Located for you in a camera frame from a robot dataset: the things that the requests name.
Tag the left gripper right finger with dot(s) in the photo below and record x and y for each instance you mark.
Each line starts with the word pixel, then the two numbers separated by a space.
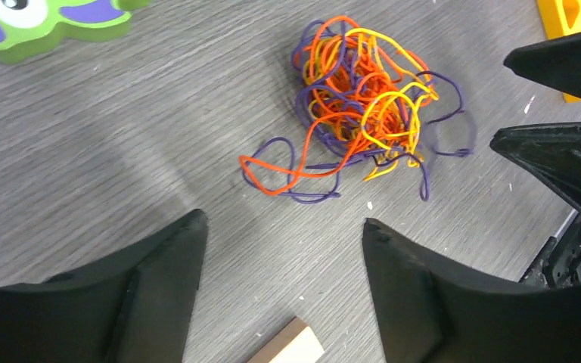
pixel 430 308

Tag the green monster toy block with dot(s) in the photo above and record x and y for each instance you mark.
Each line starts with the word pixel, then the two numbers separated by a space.
pixel 29 28

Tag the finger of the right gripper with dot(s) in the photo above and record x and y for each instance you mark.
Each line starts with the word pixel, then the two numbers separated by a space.
pixel 554 63
pixel 550 152

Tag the small wooden block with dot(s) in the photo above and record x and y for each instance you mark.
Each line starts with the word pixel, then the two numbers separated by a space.
pixel 295 343

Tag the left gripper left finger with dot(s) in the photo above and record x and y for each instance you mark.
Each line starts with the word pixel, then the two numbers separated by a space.
pixel 134 305

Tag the yellow ladder toy right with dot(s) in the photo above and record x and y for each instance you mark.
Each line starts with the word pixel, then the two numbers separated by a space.
pixel 560 18

